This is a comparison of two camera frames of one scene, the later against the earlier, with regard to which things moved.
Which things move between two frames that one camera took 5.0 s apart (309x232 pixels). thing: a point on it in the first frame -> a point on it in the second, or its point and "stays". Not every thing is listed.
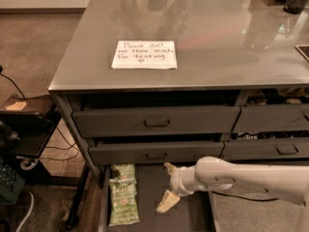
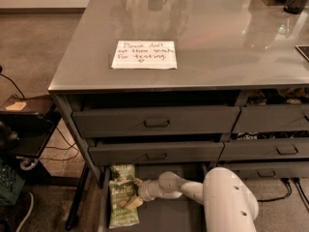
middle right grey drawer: x=257 y=149 stays
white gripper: x=176 y=180 -> x=145 y=189
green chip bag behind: x=123 y=172 stays
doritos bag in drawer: x=250 y=135 stays
